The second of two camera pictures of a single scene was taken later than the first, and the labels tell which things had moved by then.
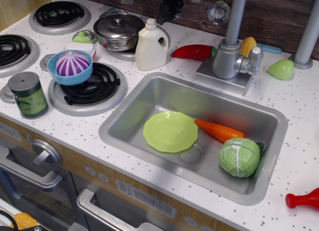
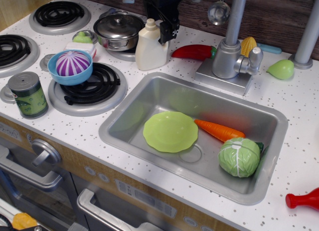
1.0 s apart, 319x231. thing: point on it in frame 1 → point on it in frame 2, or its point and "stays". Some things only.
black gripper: [172, 2] → [164, 6]
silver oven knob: [47, 153] stays
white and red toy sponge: [87, 46] stays
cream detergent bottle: [151, 47] stays
